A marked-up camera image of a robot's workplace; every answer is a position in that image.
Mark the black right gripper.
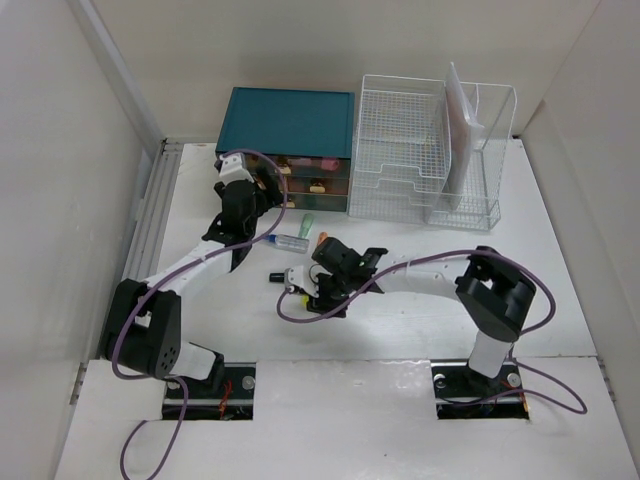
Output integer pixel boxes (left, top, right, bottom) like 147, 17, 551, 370
306, 271, 353, 320

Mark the teal desktop drawer cabinet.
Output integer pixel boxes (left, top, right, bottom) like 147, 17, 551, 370
216, 87, 355, 212

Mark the pink cap clear pen tube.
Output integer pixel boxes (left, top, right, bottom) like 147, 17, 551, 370
288, 157, 341, 172

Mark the clear mesh zipper pouch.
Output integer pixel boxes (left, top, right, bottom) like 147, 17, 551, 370
445, 62, 484, 201

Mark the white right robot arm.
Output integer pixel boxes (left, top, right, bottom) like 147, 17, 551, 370
307, 237, 536, 394

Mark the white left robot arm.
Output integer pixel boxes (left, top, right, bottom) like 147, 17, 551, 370
100, 167, 288, 397

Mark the clear staples box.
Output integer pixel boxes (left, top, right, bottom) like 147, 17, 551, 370
266, 234, 310, 254

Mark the clear acrylic file holder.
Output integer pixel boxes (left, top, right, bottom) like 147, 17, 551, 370
428, 82, 517, 232

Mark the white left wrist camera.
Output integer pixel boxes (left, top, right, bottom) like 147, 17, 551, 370
214, 153, 254, 186

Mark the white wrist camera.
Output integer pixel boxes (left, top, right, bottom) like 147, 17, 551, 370
284, 265, 319, 298
214, 153, 254, 186

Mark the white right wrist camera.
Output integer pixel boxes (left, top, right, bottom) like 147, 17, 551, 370
284, 265, 319, 298

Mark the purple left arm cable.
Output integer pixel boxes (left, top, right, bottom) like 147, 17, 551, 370
110, 148, 288, 480

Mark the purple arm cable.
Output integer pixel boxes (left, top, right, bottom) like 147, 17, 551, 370
276, 249, 588, 416
110, 148, 288, 480

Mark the aluminium rail frame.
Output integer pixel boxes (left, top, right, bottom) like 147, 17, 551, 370
99, 138, 184, 361

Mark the white wire mesh file tray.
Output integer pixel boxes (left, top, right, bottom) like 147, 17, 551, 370
348, 74, 451, 224

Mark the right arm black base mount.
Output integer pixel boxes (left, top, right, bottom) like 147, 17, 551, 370
431, 360, 529, 420

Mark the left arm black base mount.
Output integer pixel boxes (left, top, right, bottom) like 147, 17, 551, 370
184, 359, 257, 421

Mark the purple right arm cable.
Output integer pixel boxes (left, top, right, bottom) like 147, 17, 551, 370
276, 249, 588, 416

